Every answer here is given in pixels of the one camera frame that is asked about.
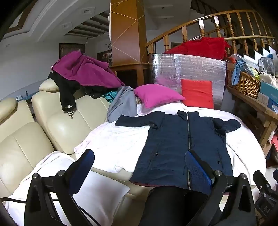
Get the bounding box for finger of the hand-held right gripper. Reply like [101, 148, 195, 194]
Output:
[253, 171, 273, 193]

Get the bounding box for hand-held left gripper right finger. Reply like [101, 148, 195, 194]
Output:
[185, 150, 257, 226]

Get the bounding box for teal garment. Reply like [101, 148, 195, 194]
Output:
[101, 91, 118, 102]

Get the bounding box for cream leather sofa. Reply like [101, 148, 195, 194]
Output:
[0, 78, 139, 209]

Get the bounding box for blue and white box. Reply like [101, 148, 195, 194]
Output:
[257, 92, 278, 112]

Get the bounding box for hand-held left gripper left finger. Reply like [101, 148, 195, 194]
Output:
[24, 149, 95, 226]

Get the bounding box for white cloth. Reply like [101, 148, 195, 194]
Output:
[4, 151, 131, 226]

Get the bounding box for teal cardboard box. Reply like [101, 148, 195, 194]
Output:
[259, 81, 278, 101]

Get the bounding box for grey garment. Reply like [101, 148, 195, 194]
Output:
[107, 85, 138, 123]

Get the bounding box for blue cloth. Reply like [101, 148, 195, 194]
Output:
[231, 60, 248, 86]

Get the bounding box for wooden side table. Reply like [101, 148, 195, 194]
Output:
[227, 87, 278, 150]

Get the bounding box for magenta pillow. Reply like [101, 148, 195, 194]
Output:
[134, 84, 186, 109]

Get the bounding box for red pillow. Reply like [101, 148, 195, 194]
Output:
[181, 79, 214, 109]

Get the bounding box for person's legs in black pants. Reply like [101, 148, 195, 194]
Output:
[138, 186, 224, 226]

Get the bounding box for silver foil insulation panel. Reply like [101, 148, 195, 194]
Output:
[148, 53, 227, 110]

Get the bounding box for navy blue zip jacket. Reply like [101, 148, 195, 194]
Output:
[115, 110, 242, 194]

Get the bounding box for magenta fleece garment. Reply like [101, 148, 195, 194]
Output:
[50, 51, 125, 88]

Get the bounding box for wicker basket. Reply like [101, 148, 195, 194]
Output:
[227, 68, 261, 99]

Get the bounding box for dark display cabinet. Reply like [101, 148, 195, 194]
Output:
[97, 50, 112, 66]

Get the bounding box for wooden stair railing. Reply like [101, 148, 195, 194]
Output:
[145, 9, 278, 57]

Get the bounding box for grey plastic bag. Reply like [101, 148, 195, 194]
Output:
[258, 57, 276, 75]

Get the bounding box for dark framed wall picture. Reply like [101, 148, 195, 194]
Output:
[59, 43, 85, 59]

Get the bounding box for black garment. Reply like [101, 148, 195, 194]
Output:
[47, 72, 113, 114]

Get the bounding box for red blanket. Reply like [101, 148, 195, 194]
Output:
[163, 37, 232, 60]

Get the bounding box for white blanket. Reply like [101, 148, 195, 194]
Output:
[74, 99, 267, 187]

